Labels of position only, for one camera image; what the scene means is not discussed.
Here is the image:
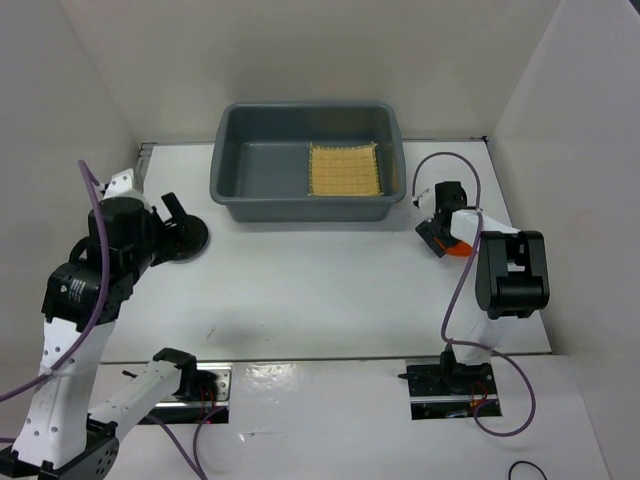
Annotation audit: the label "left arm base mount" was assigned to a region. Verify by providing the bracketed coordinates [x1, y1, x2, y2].
[150, 362, 233, 425]

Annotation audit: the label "bamboo woven mat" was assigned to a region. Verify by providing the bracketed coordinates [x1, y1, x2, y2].
[308, 143, 382, 197]

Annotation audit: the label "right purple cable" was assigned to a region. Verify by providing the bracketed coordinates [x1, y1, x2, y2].
[410, 152, 539, 439]

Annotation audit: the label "purple cable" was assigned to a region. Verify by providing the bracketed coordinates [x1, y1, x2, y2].
[0, 159, 231, 480]
[410, 152, 539, 439]

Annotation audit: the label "orange plastic plate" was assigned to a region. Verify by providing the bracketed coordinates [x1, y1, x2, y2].
[435, 239, 473, 258]

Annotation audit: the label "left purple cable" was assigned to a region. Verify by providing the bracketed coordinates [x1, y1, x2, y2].
[0, 159, 231, 480]

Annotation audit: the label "grey plastic bin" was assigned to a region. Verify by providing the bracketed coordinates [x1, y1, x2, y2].
[209, 101, 406, 222]

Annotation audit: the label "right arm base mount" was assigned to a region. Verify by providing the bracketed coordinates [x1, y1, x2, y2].
[397, 359, 502, 420]

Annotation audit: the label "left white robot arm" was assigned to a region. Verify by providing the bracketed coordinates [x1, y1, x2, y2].
[1, 193, 208, 479]

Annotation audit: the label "black round plate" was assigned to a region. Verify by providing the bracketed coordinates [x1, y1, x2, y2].
[168, 215, 209, 262]

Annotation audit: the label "black cable loop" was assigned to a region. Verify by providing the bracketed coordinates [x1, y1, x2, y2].
[508, 460, 547, 480]

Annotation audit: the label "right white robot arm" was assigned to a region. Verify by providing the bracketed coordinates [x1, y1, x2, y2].
[414, 181, 550, 395]

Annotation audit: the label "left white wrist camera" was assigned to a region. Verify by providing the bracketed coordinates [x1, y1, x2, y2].
[103, 168, 143, 200]

